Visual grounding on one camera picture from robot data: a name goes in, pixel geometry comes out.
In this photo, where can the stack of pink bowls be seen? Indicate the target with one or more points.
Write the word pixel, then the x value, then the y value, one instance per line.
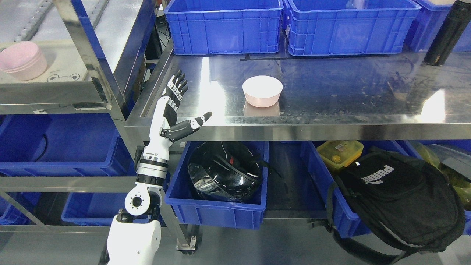
pixel 23 60

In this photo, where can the black motorcycle helmet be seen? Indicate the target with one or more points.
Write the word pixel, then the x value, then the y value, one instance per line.
pixel 226 171

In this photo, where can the yellow lunch box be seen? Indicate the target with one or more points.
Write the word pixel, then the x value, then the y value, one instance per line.
pixel 339 154

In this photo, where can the cream tray with bear print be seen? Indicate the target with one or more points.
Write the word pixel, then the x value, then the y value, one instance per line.
pixel 64 63

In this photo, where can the black thermos bottle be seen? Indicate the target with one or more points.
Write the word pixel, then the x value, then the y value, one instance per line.
pixel 449 33

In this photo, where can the blue crate on lower shelf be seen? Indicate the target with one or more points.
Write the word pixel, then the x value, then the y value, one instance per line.
pixel 62 145

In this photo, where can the blue crate under table right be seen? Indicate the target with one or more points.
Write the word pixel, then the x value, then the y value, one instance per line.
pixel 347 222

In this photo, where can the steel shelf rack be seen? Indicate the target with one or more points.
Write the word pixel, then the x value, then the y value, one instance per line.
pixel 106 91

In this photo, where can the blue crate holding helmet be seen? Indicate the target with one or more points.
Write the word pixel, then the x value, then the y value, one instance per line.
pixel 189 208

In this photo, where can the black puma backpack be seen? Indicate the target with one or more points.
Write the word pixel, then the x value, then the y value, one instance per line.
pixel 405 201

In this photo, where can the pink ikea bowl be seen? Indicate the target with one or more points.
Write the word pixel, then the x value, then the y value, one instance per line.
pixel 262 91

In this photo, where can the blue crate back left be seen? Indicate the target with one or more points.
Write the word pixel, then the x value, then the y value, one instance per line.
pixel 219 27

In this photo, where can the blue crate back middle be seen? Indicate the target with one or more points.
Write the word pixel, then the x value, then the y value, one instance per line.
pixel 347 27

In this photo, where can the steel work table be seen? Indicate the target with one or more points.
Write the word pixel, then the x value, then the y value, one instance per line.
pixel 378 97

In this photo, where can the blue crate back right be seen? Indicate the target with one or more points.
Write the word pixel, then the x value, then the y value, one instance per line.
pixel 426 25

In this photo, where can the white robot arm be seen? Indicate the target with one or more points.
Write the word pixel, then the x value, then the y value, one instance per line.
pixel 135 232

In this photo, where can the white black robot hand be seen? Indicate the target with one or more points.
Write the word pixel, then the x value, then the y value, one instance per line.
pixel 168 105

